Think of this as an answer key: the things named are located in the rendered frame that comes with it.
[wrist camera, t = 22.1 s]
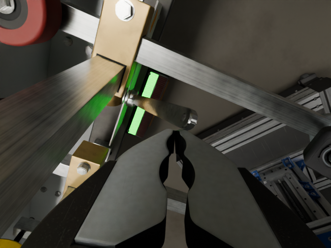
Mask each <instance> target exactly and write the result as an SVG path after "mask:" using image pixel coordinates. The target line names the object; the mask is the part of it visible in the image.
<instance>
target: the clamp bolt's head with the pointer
mask: <svg viewBox="0 0 331 248"><path fill-rule="evenodd" d="M130 92H131V90H129V88H127V89H126V91H125V93H124V96H123V99H122V104H123V103H125V104H126V102H127V99H128V97H129V94H130Z"/></svg>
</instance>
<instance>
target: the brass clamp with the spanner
mask: <svg viewBox="0 0 331 248"><path fill-rule="evenodd" d="M118 1H119V0H104V1H103V5H102V10H101V14H100V19H99V25H98V29H97V34H96V38H95V42H94V47H93V51H92V56H91V58H93V57H95V56H97V55H99V56H101V57H104V58H106V59H109V60H111V61H113V62H116V63H118V64H121V65H123V66H125V69H124V72H123V76H122V79H121V82H120V85H119V88H118V91H117V92H116V93H115V95H114V96H113V97H112V99H111V100H110V101H109V102H108V104H107V105H106V106H118V105H121V104H122V99H123V96H124V93H125V91H126V89H127V88H128V87H129V86H130V83H131V80H132V76H133V73H134V70H135V67H136V64H137V62H135V58H136V55H137V53H138V50H139V47H140V43H141V40H142V38H143V37H145V36H146V34H147V31H148V28H149V25H150V22H151V19H152V16H153V13H154V10H155V9H154V7H152V6H151V5H149V4H147V3H144V2H142V1H140V0H129V1H130V2H131V3H132V4H133V5H134V9H135V13H134V17H133V18H132V19H131V20H129V21H122V20H121V19H119V18H118V16H117V15H116V11H115V7H116V3H117V2H118Z"/></svg>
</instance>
